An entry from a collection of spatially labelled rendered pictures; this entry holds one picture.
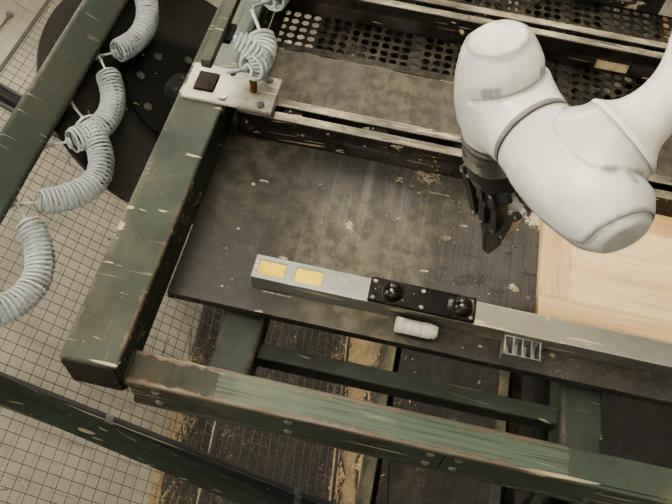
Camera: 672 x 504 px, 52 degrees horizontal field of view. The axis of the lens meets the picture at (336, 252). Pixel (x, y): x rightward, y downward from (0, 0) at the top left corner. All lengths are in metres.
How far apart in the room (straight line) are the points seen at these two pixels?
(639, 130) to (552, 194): 0.11
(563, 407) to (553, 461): 0.17
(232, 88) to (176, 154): 0.20
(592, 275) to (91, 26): 1.42
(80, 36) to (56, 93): 0.20
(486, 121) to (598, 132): 0.13
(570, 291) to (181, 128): 0.83
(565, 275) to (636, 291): 0.14
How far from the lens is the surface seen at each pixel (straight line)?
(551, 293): 1.40
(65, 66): 1.95
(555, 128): 0.77
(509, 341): 1.33
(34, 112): 1.86
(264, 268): 1.30
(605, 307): 1.43
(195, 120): 1.45
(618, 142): 0.76
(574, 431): 1.36
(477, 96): 0.82
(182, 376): 1.21
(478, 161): 0.92
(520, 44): 0.81
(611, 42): 1.87
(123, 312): 1.22
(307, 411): 1.18
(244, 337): 1.32
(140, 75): 2.09
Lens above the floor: 2.14
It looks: 25 degrees down
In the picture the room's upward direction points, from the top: 59 degrees counter-clockwise
